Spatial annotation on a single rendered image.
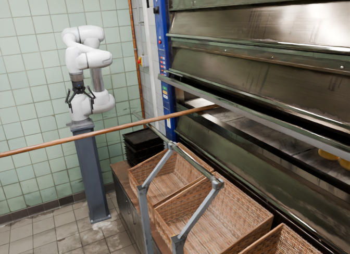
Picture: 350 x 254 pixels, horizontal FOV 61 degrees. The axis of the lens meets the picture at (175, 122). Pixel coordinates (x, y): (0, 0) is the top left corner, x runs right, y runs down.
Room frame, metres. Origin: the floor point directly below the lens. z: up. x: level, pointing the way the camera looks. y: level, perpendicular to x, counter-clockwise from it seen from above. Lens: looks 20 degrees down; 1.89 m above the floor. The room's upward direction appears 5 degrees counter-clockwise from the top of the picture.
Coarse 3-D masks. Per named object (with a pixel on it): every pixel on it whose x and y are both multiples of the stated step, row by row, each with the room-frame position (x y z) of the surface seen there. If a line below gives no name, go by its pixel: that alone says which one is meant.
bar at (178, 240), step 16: (176, 144) 1.57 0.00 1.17; (160, 160) 1.56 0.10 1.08; (192, 160) 1.35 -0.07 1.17; (208, 176) 1.19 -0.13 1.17; (144, 192) 1.48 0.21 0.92; (144, 208) 1.48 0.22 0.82; (144, 224) 1.47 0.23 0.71; (192, 224) 1.08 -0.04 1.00; (144, 240) 1.50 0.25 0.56; (176, 240) 1.04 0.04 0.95
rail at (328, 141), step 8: (176, 80) 2.01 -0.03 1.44; (192, 88) 1.79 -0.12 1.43; (216, 96) 1.55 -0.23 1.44; (232, 104) 1.41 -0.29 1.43; (240, 104) 1.37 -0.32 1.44; (256, 112) 1.25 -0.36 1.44; (272, 120) 1.15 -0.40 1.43; (280, 120) 1.12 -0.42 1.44; (288, 128) 1.07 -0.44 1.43; (296, 128) 1.04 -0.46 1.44; (312, 136) 0.97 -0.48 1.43; (320, 136) 0.94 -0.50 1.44; (328, 144) 0.91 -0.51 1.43; (336, 144) 0.88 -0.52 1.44; (344, 144) 0.87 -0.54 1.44
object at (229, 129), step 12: (180, 108) 2.30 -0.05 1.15; (192, 108) 2.17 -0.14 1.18; (204, 120) 1.96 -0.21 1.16; (216, 120) 1.87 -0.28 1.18; (228, 132) 1.69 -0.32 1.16; (240, 132) 1.64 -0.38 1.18; (252, 144) 1.48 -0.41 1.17; (264, 144) 1.45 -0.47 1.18; (276, 156) 1.32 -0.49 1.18; (288, 156) 1.30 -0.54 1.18; (288, 168) 1.24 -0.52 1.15; (300, 168) 1.18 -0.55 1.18; (312, 168) 1.17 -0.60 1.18; (312, 180) 1.11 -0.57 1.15; (324, 180) 1.07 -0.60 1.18; (336, 180) 1.06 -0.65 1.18; (336, 192) 1.01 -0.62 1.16; (348, 192) 0.97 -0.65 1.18
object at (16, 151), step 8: (176, 112) 2.02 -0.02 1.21; (184, 112) 2.03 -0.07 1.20; (192, 112) 2.06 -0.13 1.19; (144, 120) 1.92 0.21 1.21; (152, 120) 1.93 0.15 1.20; (160, 120) 1.97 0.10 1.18; (112, 128) 1.83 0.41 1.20; (120, 128) 1.85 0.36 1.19; (72, 136) 1.74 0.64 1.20; (80, 136) 1.75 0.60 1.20; (88, 136) 1.76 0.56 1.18; (40, 144) 1.66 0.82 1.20; (48, 144) 1.67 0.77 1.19; (56, 144) 1.69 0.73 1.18; (8, 152) 1.59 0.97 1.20; (16, 152) 1.60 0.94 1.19; (24, 152) 1.62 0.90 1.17
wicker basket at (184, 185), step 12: (180, 144) 2.26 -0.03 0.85; (156, 156) 2.21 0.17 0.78; (192, 156) 2.07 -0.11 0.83; (132, 168) 2.12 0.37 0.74; (168, 168) 2.24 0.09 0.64; (180, 168) 2.19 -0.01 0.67; (192, 168) 2.03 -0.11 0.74; (132, 180) 2.02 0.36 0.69; (144, 180) 2.16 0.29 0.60; (156, 180) 2.16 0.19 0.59; (168, 180) 2.14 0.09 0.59; (180, 180) 2.13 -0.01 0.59; (192, 180) 2.00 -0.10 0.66; (156, 192) 1.98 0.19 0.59; (168, 192) 1.97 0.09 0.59; (180, 192) 1.70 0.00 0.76; (156, 204) 1.63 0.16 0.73
